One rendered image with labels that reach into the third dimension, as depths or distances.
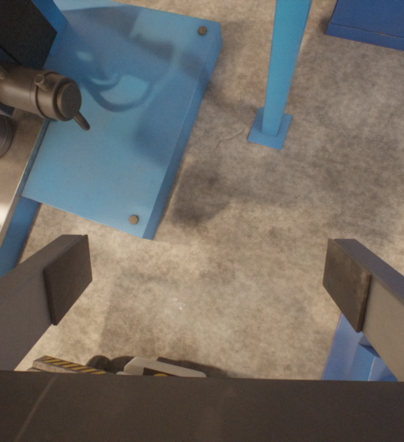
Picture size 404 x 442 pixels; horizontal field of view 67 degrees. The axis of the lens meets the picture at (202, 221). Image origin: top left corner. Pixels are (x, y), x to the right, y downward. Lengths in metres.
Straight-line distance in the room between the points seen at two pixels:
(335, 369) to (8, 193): 1.29
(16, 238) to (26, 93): 0.68
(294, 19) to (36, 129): 0.96
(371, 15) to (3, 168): 1.40
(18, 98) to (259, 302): 0.93
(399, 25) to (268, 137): 0.56
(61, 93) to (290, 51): 0.53
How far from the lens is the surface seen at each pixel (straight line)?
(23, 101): 0.89
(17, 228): 1.38
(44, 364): 1.01
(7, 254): 1.40
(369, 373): 1.09
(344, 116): 1.30
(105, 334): 1.27
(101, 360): 1.18
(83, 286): 0.16
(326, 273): 0.17
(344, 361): 1.21
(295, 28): 0.74
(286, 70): 0.85
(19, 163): 1.32
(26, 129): 1.35
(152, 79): 1.25
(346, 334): 1.19
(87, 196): 1.17
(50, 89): 0.83
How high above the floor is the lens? 1.13
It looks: 79 degrees down
